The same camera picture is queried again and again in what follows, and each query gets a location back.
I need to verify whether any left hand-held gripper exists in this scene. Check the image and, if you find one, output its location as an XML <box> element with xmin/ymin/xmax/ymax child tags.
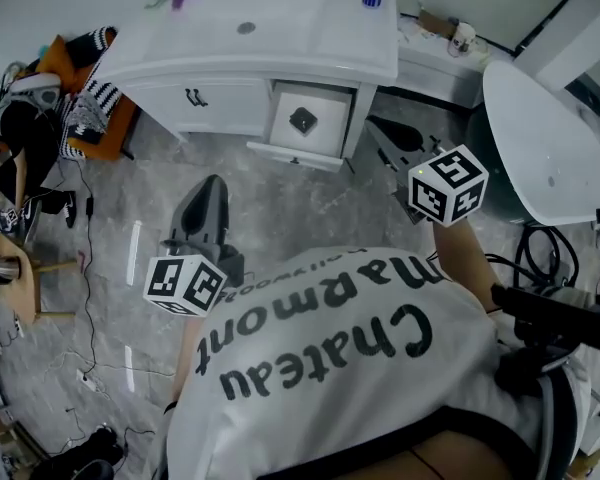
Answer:
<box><xmin>143</xmin><ymin>174</ymin><xmax>246</xmax><ymax>318</ymax></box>

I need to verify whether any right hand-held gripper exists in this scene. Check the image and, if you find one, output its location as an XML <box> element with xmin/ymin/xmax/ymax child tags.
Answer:
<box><xmin>363</xmin><ymin>115</ymin><xmax>490</xmax><ymax>228</ymax></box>

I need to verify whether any white drawer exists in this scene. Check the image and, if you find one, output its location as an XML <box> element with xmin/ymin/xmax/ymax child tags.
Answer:
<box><xmin>246</xmin><ymin>80</ymin><xmax>359</xmax><ymax>173</ymax></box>

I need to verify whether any small black item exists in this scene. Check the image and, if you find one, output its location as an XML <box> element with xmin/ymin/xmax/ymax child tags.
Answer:
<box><xmin>288</xmin><ymin>106</ymin><xmax>318</xmax><ymax>135</ymax></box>

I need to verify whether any person's right forearm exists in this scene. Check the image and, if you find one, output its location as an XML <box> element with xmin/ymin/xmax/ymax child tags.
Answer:
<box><xmin>431</xmin><ymin>219</ymin><xmax>502</xmax><ymax>314</ymax></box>

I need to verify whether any person's left forearm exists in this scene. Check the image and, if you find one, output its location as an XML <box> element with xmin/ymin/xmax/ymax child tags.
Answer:
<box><xmin>171</xmin><ymin>312</ymin><xmax>207</xmax><ymax>405</ymax></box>

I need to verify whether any white sink basin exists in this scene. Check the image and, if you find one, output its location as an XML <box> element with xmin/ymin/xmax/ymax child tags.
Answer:
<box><xmin>92</xmin><ymin>0</ymin><xmax>401</xmax><ymax>87</ymax></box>

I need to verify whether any low white ledge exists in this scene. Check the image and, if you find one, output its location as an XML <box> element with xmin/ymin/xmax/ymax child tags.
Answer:
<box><xmin>395</xmin><ymin>13</ymin><xmax>499</xmax><ymax>110</ymax></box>

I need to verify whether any white vanity cabinet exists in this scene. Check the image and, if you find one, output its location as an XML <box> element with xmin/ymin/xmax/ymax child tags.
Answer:
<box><xmin>93</xmin><ymin>65</ymin><xmax>379</xmax><ymax>179</ymax></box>

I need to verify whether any brown cardboard piece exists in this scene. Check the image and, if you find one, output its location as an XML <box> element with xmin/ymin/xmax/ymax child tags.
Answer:
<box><xmin>418</xmin><ymin>9</ymin><xmax>457</xmax><ymax>38</ymax></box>

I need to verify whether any orange blanket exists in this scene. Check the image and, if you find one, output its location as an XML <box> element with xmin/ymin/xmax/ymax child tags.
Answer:
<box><xmin>33</xmin><ymin>31</ymin><xmax>142</xmax><ymax>162</ymax></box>

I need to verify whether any white bathtub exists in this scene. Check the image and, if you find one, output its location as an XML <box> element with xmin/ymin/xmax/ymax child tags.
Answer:
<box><xmin>481</xmin><ymin>60</ymin><xmax>600</xmax><ymax>227</ymax></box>

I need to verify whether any black and white striped cloth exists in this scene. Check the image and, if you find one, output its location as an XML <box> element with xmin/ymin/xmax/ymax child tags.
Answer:
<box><xmin>57</xmin><ymin>25</ymin><xmax>126</xmax><ymax>160</ymax></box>

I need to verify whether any small wooden table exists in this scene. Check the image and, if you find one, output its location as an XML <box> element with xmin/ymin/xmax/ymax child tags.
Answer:
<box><xmin>0</xmin><ymin>232</ymin><xmax>79</xmax><ymax>325</ymax></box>

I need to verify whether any metal cup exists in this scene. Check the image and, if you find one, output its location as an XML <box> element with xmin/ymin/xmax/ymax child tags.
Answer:
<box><xmin>0</xmin><ymin>255</ymin><xmax>23</xmax><ymax>283</ymax></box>

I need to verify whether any person's white printed shirt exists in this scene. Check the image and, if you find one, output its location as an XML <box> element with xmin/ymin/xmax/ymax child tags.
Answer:
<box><xmin>163</xmin><ymin>244</ymin><xmax>592</xmax><ymax>480</ymax></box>

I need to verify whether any black bag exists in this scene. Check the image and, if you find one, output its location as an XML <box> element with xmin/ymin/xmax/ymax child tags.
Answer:
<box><xmin>39</xmin><ymin>426</ymin><xmax>127</xmax><ymax>480</ymax></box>

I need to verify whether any person's leg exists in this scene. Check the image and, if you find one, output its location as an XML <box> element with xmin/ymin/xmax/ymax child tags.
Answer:
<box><xmin>408</xmin><ymin>428</ymin><xmax>537</xmax><ymax>480</ymax></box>

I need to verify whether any black floor cable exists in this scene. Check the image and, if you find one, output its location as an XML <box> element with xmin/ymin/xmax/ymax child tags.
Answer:
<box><xmin>54</xmin><ymin>156</ymin><xmax>176</xmax><ymax>382</ymax></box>

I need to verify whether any coiled black hose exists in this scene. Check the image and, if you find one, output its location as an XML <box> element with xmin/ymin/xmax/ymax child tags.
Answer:
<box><xmin>513</xmin><ymin>223</ymin><xmax>582</xmax><ymax>292</ymax></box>

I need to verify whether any black strap-on device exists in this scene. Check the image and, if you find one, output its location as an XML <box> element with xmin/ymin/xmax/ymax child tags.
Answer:
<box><xmin>489</xmin><ymin>281</ymin><xmax>600</xmax><ymax>400</ymax></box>

